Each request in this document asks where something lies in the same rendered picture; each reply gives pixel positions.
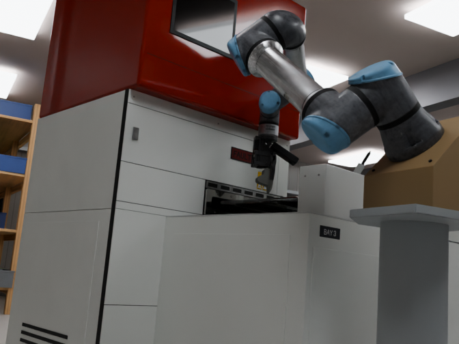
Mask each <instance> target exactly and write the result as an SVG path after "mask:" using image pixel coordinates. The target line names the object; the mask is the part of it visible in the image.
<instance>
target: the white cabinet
mask: <svg viewBox="0 0 459 344"><path fill-rule="evenodd" d="M379 247H380V227H372V226H367V225H358V224H357V223H354V222H350V221H346V220H340V219H336V218H330V217H326V216H320V215H316V214H310V213H308V214H260V215H235V216H185V217H166V221H165V234H164V242H163V255H162V262H161V275H160V283H159V290H158V303H157V310H156V323H155V331H154V344H376V333H377V312H378V269H379ZM448 344H459V244H457V243H453V242H449V274H448Z"/></svg>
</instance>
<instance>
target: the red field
mask: <svg viewBox="0 0 459 344"><path fill-rule="evenodd" d="M251 157H252V153H250V152H246V151H242V150H240V149H236V148H232V158H235V159H238V160H242V161H245V162H250V163H251Z"/></svg>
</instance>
